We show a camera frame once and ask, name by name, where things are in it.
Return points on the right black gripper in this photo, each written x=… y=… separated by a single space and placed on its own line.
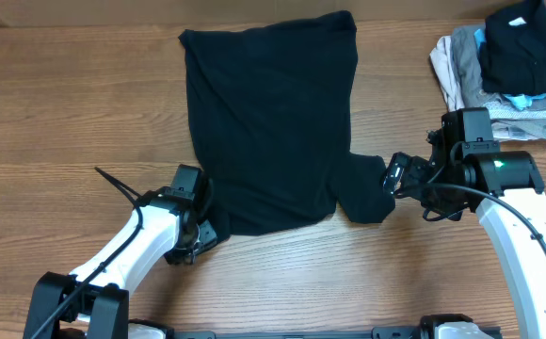
x=414 y=169

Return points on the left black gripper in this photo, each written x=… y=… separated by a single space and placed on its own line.
x=208 y=236

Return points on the black t-shirt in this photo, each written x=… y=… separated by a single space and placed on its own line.
x=269 y=118

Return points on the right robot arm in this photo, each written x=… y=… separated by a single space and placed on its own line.
x=468 y=171

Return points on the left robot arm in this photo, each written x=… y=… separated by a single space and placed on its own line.
x=93 y=300

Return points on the folded patterned grey garment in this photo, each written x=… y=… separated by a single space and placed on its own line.
x=507 y=111

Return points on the folded beige garment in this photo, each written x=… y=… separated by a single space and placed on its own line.
x=442 y=63

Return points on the folded light blue garment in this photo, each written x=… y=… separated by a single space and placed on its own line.
x=520 y=101

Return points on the folded black shirt on pile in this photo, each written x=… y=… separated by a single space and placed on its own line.
x=513 y=56

